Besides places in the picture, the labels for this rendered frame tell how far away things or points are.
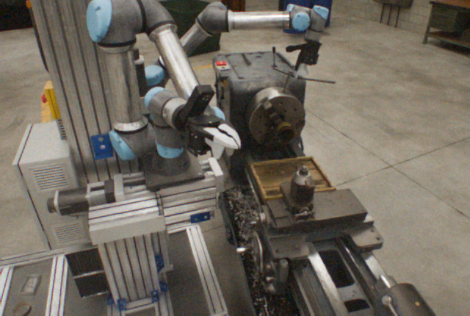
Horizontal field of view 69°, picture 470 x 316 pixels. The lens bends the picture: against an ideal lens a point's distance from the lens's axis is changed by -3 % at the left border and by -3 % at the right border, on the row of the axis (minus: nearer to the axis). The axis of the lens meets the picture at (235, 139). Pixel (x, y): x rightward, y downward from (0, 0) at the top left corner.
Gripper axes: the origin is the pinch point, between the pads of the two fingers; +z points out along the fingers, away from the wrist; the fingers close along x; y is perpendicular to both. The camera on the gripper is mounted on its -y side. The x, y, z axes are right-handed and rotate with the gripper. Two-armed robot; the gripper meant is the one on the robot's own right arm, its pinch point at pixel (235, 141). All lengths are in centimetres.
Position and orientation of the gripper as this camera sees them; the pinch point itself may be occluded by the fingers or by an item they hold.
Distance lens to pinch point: 73.8
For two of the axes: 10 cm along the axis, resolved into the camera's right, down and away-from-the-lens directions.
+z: 6.3, 4.0, -6.7
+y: -1.1, 9.0, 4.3
